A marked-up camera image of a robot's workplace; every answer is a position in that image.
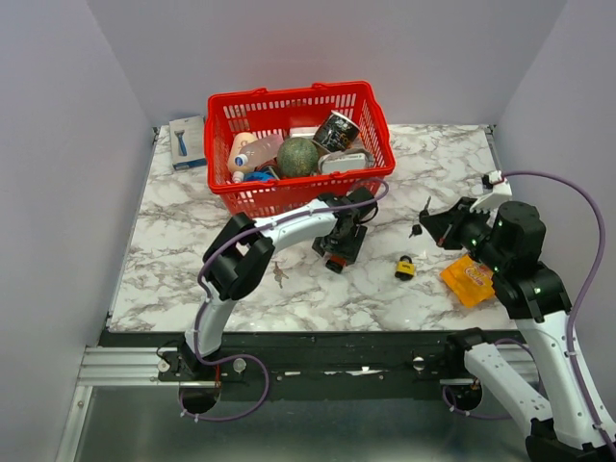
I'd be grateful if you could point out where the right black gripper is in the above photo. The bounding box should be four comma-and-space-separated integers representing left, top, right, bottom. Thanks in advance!
422, 195, 509, 271

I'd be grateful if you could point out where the black head key set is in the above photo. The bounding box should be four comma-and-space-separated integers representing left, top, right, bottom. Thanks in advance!
408, 196, 431, 238

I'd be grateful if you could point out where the orange black padlock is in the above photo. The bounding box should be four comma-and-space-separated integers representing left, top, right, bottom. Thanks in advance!
325, 255, 347, 274

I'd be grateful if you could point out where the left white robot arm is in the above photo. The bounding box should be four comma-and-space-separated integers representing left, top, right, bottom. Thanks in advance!
180, 187, 378, 380

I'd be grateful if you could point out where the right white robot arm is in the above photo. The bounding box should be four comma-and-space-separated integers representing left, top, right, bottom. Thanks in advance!
419, 197, 615, 461

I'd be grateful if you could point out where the silver key bunch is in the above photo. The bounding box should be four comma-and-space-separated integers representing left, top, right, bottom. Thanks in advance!
273, 262, 289, 289

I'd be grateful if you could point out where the yellow black padlock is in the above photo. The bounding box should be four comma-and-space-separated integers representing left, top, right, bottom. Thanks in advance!
395, 255, 416, 281

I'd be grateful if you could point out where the orange snack bag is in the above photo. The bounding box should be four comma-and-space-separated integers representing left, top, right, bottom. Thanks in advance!
440, 255, 495, 308

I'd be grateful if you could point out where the silver tin container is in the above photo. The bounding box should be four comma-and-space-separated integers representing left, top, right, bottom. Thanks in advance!
318, 148, 374, 175

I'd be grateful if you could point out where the green round melon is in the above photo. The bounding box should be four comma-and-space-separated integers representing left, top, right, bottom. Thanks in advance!
276, 138, 319, 178

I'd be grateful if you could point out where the blue object in basket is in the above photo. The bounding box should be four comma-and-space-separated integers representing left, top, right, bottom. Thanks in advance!
244, 171, 276, 182

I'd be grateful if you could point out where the black printed can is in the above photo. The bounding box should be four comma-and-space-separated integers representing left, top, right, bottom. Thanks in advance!
312, 111, 360, 152

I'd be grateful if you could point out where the white box in basket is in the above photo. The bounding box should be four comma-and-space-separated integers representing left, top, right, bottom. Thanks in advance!
289, 126, 319, 140

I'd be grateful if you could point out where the pink lotion bottle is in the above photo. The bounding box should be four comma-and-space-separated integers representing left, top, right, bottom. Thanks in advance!
227, 132, 283, 183

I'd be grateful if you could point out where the red plastic shopping basket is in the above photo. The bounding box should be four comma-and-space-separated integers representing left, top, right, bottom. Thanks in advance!
203, 81, 396, 218

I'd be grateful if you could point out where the blue razor package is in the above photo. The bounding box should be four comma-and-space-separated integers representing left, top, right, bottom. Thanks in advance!
169, 115, 207, 170

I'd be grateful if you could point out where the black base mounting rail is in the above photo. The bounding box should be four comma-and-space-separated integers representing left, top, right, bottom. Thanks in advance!
148, 329, 526, 403

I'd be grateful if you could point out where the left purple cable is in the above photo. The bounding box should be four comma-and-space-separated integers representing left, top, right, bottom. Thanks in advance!
178, 176, 390, 424

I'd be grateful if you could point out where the purple cable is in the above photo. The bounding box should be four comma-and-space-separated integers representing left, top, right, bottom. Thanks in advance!
178, 176, 390, 424
442, 170, 616, 449

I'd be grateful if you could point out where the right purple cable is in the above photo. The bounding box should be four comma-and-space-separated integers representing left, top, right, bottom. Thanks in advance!
442, 170, 616, 449

